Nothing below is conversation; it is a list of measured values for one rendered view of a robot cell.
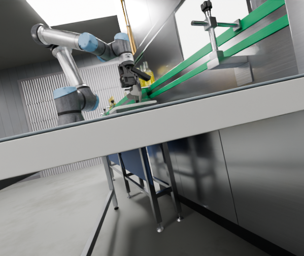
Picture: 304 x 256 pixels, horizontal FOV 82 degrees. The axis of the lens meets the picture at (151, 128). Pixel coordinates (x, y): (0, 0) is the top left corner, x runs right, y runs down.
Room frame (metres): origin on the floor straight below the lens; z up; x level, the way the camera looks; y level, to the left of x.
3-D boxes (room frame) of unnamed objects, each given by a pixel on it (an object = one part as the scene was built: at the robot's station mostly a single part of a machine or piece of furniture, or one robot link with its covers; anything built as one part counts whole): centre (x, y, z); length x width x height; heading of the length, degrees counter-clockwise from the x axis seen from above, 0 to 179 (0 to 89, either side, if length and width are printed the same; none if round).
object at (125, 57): (0.92, 0.05, 1.08); 0.08 x 0.08 x 0.05
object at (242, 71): (0.47, -0.23, 0.90); 0.17 x 0.05 x 0.23; 114
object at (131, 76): (0.92, 0.06, 1.00); 0.09 x 0.08 x 0.12; 115
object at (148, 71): (1.18, -0.05, 0.99); 0.06 x 0.06 x 0.21; 25
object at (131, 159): (1.89, 0.32, 0.54); 1.59 x 0.18 x 0.43; 24
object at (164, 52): (1.04, -0.26, 1.15); 0.90 x 0.03 x 0.34; 24
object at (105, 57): (0.95, 0.15, 1.16); 0.11 x 0.11 x 0.08; 68
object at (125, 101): (1.88, 0.41, 0.92); 1.75 x 0.01 x 0.08; 24
